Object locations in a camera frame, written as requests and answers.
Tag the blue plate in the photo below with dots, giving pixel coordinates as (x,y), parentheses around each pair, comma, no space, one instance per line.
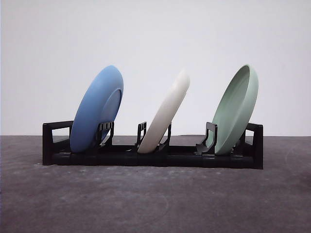
(99,105)

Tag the black plastic dish rack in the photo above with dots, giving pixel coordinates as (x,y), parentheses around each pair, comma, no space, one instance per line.
(57,149)

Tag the white plate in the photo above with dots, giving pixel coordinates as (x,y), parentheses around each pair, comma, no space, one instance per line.
(164,112)

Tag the green plate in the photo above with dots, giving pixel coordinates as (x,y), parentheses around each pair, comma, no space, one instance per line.
(236,110)

